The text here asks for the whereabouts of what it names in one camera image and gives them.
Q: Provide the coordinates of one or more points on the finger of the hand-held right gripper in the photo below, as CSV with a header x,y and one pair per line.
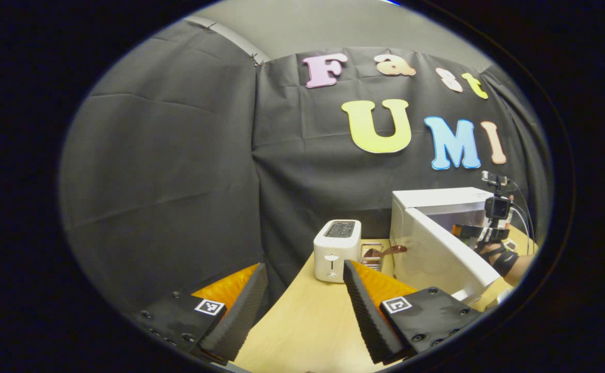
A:
x,y
468,231

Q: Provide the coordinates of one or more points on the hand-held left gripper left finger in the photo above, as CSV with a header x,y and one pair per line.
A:
x,y
240,318

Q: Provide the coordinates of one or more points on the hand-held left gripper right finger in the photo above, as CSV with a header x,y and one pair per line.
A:
x,y
367,321

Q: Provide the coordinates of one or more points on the white microwave oven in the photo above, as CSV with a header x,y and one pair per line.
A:
x,y
432,254

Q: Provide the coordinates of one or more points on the brown spoon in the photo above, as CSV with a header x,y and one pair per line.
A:
x,y
390,250

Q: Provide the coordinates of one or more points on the white toaster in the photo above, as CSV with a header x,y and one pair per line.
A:
x,y
333,254

